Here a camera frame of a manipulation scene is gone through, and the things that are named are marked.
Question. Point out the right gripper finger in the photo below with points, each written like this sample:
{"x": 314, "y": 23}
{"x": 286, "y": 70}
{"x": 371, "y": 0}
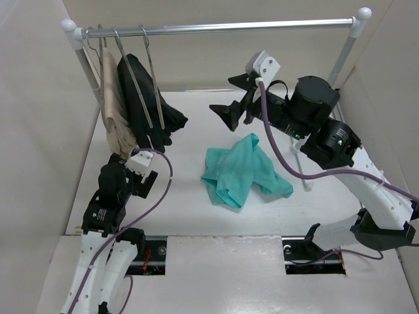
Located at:
{"x": 245, "y": 81}
{"x": 230, "y": 114}

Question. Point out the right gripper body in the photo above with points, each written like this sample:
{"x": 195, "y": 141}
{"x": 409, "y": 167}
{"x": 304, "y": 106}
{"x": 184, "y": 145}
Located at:
{"x": 280, "y": 118}

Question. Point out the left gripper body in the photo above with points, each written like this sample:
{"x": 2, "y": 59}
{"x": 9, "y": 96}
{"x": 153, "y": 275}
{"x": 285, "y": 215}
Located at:
{"x": 127, "y": 190}

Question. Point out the teal t shirt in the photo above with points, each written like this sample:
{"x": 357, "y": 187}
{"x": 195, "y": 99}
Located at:
{"x": 230, "y": 173}

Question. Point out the metal clothes hanger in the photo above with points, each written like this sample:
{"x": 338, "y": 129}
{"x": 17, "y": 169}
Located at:
{"x": 155, "y": 86}

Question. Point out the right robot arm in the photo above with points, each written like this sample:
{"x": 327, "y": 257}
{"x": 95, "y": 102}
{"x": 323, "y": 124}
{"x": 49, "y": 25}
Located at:
{"x": 384, "y": 220}

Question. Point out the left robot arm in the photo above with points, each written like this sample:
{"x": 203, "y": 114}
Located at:
{"x": 105, "y": 255}

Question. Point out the metal hanger with beige garment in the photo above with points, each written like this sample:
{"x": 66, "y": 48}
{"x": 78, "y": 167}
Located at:
{"x": 99, "y": 53}

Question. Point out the beige hanging garment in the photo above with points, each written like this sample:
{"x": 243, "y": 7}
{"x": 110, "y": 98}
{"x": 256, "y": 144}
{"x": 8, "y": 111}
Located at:
{"x": 119, "y": 136}

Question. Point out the black hanging garment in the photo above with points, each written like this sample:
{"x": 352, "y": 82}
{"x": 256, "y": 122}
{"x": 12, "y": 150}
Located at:
{"x": 146, "y": 137}

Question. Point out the white and chrome clothes rack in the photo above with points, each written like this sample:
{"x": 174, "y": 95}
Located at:
{"x": 356, "y": 24}

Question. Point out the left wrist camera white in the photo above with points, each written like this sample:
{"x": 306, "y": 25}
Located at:
{"x": 139, "y": 163}

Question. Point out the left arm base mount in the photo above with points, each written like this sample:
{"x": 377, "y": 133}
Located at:
{"x": 152, "y": 261}

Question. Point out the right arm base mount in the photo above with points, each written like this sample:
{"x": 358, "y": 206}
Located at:
{"x": 303, "y": 257}

